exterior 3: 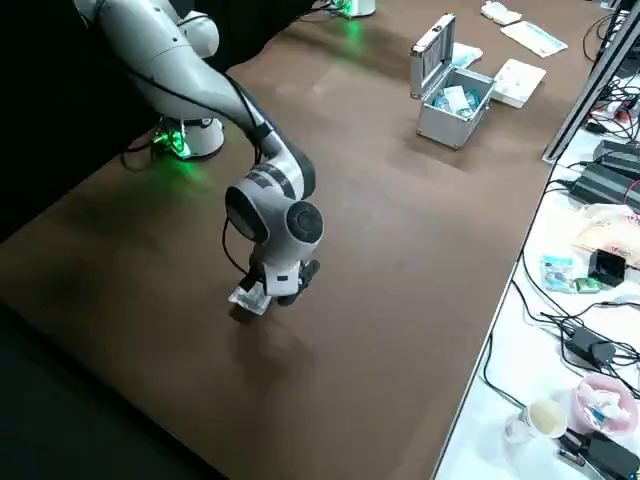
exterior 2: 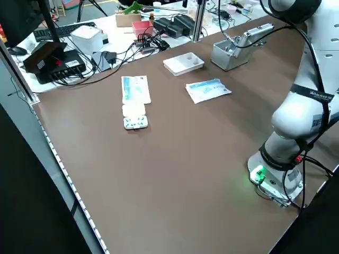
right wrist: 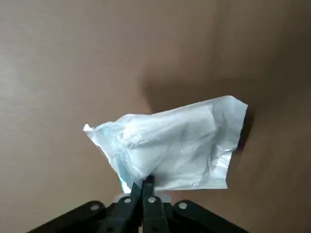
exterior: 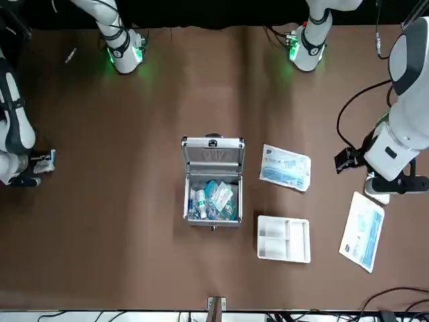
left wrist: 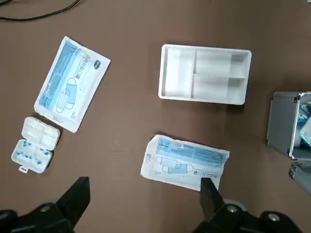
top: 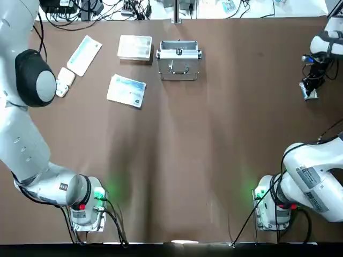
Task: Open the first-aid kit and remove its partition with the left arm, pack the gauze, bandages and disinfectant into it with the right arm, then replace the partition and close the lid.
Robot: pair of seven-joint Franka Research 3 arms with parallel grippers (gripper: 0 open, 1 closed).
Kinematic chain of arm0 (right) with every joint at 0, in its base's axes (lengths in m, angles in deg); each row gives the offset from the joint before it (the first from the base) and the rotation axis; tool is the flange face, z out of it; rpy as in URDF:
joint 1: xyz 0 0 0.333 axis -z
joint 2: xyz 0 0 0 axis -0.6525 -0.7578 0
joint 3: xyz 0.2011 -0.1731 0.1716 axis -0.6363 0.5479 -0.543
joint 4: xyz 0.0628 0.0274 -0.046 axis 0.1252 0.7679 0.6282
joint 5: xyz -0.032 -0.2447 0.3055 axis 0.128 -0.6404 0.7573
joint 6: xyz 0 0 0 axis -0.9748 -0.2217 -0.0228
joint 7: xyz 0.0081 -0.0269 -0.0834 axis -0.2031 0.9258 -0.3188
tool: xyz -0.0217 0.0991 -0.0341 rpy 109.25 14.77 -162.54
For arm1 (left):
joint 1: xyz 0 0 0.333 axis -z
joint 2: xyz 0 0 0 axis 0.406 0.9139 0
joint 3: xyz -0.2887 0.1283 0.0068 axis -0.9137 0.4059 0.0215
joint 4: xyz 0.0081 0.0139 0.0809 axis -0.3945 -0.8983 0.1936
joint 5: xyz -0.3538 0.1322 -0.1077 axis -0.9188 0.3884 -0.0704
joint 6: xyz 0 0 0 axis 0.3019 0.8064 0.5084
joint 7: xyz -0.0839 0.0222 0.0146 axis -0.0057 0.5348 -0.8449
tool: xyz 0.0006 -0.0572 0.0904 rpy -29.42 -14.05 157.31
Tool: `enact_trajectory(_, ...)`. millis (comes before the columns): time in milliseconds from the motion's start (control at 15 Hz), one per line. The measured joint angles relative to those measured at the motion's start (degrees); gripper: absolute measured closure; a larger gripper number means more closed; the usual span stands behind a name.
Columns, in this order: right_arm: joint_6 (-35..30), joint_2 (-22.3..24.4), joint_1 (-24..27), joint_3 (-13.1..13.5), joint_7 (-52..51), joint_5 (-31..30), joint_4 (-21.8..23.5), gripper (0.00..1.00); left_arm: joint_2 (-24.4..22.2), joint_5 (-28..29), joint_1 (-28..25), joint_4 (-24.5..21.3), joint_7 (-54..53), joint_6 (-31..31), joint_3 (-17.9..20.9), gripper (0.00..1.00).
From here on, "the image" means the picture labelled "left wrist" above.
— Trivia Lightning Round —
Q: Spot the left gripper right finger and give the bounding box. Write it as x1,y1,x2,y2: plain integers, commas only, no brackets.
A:
191,177,302,233

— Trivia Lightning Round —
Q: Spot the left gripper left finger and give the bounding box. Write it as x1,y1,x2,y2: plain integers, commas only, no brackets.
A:
0,176,91,233

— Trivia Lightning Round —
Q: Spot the silver aluminium first-aid case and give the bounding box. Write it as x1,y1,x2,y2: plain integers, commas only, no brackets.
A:
266,91,311,199

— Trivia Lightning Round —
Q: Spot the white plastic partition tray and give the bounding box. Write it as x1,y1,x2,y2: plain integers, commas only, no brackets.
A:
157,43,253,105

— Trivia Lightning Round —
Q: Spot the blue white face mask packet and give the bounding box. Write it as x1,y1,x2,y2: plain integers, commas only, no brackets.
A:
33,35,112,133
140,134,231,192

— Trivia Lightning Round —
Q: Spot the white plastic pill box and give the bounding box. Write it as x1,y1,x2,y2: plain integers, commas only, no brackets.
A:
11,116,61,174

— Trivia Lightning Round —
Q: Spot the thin black cable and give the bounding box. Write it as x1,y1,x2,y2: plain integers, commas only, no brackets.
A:
0,0,81,22

